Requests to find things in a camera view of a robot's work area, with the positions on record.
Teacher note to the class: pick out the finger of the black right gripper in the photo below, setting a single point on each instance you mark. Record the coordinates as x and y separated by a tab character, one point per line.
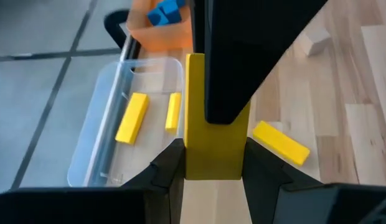
236	56
199	25

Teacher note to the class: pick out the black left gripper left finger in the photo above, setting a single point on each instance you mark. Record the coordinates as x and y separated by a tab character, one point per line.
166	186

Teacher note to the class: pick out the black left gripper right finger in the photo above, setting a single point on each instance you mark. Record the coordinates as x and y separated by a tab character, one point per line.
261	186

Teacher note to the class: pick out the long blue block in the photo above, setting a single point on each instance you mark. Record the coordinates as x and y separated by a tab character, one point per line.
171	9

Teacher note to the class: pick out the small blue block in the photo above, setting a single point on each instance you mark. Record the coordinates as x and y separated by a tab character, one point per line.
155	18

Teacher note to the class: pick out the long yellow block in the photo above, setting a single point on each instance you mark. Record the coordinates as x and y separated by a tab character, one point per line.
211	149

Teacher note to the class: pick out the natural wood cube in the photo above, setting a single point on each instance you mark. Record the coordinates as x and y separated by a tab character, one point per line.
316	40

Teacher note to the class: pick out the translucent orange bin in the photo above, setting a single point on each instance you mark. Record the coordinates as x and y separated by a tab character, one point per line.
162	37

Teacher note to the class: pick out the clear plastic bin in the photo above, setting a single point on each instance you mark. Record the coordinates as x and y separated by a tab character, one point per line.
96	102

